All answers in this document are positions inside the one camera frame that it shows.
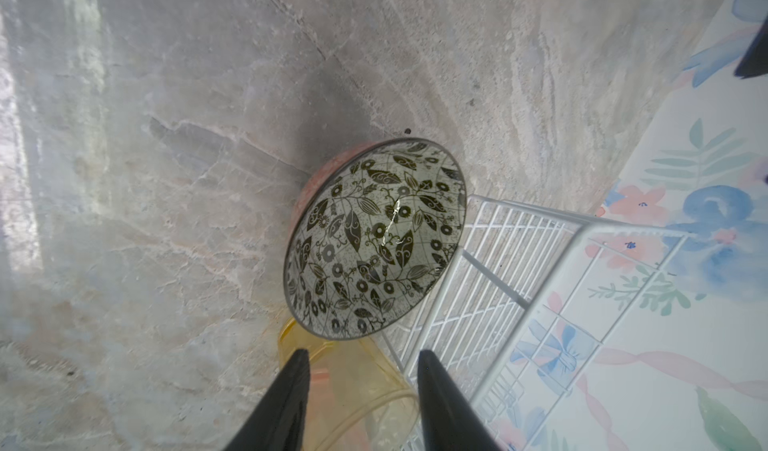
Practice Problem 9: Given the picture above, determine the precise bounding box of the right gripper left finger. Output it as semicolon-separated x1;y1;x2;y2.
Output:
225;349;311;451

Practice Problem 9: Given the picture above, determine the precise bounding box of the yellow glass cup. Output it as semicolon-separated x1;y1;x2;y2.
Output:
277;318;419;450

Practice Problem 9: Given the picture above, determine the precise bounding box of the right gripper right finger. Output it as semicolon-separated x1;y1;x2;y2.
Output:
417;350;499;451

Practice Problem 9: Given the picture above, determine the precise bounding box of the white wire dish rack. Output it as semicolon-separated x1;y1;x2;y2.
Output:
383;195;690;450

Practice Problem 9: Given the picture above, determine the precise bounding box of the pink patterned bowl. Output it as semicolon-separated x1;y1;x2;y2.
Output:
283;137;467;341

